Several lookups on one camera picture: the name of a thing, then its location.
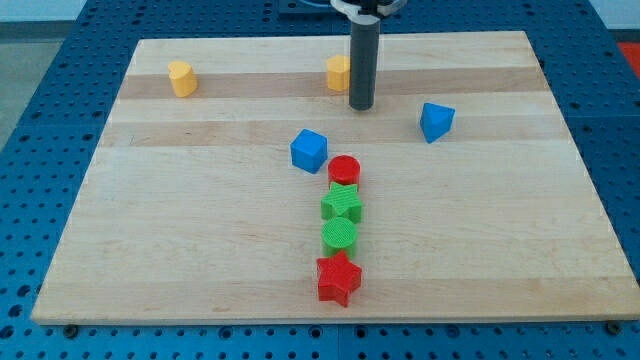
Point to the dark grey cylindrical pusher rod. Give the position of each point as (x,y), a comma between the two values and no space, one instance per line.
(364,41)

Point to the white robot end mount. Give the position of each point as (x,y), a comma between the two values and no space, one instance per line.
(367,12)

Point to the yellow pentagon block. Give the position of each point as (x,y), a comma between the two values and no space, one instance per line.
(338,73)

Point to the blue triangle block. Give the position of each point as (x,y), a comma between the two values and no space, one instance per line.
(435,121)

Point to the blue cube block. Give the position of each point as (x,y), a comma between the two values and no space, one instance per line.
(309,151)

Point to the red cylinder block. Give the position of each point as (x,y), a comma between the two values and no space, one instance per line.
(344,170)

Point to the green star block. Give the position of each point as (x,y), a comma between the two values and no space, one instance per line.
(342,201)

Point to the yellow heart block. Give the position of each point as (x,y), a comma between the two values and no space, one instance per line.
(182,78)

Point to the wooden board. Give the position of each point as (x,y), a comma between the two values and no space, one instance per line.
(191,211)

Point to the green cylinder block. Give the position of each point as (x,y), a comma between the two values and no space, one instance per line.
(339,234)

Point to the red star block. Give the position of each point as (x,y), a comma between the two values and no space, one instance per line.
(338,278)

